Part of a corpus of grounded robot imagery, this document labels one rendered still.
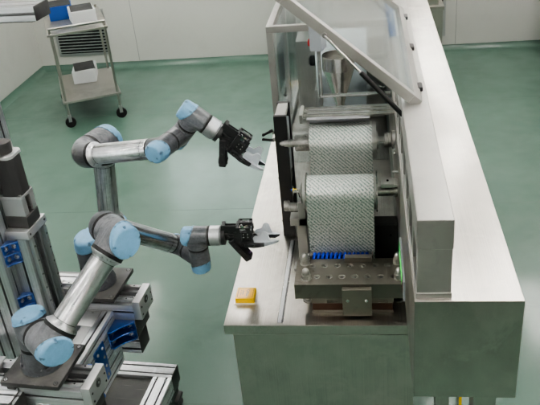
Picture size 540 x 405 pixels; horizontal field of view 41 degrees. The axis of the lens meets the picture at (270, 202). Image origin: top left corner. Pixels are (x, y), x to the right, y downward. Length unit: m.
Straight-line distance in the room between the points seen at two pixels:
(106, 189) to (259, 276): 0.70
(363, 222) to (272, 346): 0.55
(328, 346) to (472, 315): 0.92
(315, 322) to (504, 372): 0.85
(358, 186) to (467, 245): 0.69
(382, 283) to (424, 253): 0.83
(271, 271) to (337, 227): 0.37
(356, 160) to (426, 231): 1.13
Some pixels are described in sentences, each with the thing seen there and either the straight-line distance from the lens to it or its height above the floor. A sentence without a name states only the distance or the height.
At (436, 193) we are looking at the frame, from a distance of 1.73.
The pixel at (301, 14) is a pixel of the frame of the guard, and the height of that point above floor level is 1.94.
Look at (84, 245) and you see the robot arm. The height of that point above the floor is 1.03.
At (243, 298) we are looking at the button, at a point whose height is 0.92.
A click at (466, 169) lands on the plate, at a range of 2.31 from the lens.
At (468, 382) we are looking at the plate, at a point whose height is 1.19.
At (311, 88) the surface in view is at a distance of 3.47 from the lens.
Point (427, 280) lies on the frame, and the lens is 1.71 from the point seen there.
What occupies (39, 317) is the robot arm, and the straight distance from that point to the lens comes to 2.58.
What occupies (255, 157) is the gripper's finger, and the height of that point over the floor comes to 1.40.
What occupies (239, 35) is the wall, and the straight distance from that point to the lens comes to 8.20.
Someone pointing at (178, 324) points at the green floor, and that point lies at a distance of 4.10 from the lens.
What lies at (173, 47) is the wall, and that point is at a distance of 8.39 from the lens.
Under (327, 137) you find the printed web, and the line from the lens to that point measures 2.70.
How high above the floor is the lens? 2.48
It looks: 29 degrees down
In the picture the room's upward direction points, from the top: 6 degrees counter-clockwise
